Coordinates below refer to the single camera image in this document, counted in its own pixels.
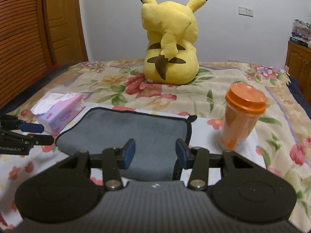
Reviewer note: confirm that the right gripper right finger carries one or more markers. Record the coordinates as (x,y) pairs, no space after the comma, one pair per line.
(196,159)

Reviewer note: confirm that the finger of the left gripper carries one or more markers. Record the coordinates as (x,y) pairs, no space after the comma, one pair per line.
(10,122)
(18,144)

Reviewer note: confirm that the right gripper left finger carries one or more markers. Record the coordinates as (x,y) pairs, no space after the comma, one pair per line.
(114,159)

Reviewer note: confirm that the purple and grey towel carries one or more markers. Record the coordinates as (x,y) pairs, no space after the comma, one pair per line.
(155,137)

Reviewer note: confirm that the pink tissue box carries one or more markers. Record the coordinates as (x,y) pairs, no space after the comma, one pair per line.
(55,110)

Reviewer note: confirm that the wooden slatted wardrobe door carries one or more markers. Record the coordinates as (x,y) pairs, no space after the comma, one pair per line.
(25,56)

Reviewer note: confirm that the orange lidded cup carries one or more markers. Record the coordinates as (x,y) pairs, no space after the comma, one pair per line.
(244,105)

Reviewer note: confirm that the floral bed blanket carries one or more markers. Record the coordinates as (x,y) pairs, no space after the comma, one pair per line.
(283,130)

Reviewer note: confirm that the yellow Pikachu plush toy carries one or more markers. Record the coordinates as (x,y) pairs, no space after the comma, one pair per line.
(172,30)

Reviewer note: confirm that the wooden panel door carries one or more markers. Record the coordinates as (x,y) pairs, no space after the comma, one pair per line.
(64,31)

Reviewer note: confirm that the wooden side cabinet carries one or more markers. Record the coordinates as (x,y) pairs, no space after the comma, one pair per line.
(298,64)

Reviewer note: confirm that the stack of books and clutter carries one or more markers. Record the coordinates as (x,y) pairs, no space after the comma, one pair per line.
(301,33)

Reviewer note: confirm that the white wall switch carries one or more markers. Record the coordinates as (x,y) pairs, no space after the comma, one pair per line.
(245,11)

